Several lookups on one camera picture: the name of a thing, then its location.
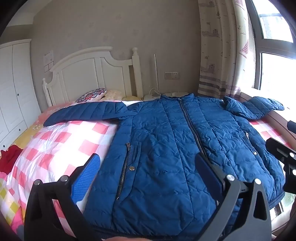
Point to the patterned round pillow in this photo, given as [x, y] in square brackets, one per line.
[91, 95]

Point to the blue quilted jacket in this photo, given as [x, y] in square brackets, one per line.
[161, 139]

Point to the red cloth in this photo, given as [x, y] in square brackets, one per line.
[10, 158]

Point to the wall switch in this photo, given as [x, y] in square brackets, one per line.
[47, 68]

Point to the pink checked bedsheet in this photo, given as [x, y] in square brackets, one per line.
[69, 143]

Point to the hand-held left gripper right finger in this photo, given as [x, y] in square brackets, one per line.
[207, 175]

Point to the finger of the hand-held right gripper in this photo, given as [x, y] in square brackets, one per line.
[281, 150]
[291, 127]

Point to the wall paper sheet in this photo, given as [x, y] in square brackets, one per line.
[48, 57]

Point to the white wardrobe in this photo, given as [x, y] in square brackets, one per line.
[18, 92]

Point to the yellow floral quilt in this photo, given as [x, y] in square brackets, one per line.
[30, 129]

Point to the yellow pink checked cloth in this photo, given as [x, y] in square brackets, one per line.
[8, 192]

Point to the wall socket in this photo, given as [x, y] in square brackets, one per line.
[171, 75]

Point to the cream fluffy pillow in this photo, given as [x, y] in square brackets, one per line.
[114, 95]

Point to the yellow pillow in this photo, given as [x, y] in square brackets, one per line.
[133, 97]

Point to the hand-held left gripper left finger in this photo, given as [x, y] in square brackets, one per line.
[89, 172]

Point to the white bed headboard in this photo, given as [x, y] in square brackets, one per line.
[81, 71]

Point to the window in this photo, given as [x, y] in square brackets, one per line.
[277, 69]

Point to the thin white pole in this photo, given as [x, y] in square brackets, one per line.
[156, 74]

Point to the printed beige curtain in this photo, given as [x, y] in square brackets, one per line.
[215, 46]

